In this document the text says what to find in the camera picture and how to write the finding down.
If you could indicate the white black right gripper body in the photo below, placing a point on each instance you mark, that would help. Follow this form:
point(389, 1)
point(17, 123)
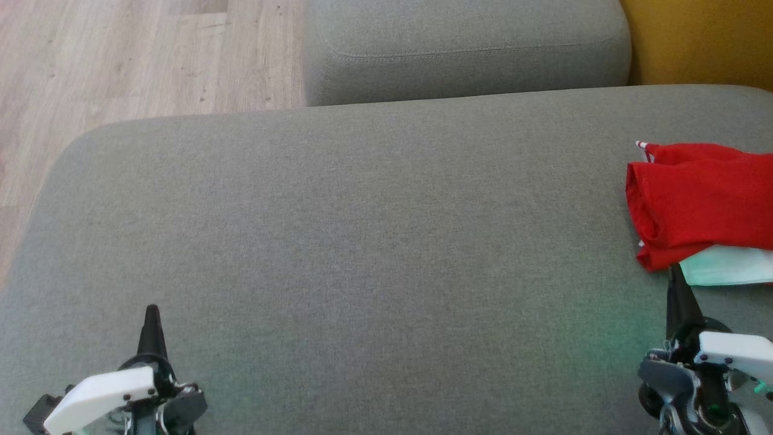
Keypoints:
point(737, 356)

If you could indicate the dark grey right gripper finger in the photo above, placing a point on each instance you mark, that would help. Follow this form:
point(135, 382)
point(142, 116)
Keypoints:
point(672, 314)
point(688, 320)

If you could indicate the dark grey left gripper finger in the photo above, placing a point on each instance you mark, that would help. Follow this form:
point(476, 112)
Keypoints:
point(147, 338)
point(158, 341)

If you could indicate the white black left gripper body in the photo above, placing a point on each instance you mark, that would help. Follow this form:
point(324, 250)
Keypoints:
point(102, 396)

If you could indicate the red white numbered jersey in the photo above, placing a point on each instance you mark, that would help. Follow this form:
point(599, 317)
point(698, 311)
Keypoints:
point(694, 193)

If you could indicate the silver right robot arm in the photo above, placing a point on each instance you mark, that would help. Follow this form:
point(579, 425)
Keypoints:
point(758, 423)

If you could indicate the large grey sofa chaise cushion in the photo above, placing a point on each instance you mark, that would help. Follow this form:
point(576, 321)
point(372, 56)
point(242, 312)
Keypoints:
point(362, 241)

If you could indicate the wide yellow sofa back cushion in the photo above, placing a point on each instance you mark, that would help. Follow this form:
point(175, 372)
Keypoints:
point(700, 36)

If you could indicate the long grey sofa seat cushion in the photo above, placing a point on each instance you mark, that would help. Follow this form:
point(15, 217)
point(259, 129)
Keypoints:
point(465, 48)

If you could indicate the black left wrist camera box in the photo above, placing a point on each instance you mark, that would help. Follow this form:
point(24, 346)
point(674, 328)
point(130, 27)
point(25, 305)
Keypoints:
point(39, 414)

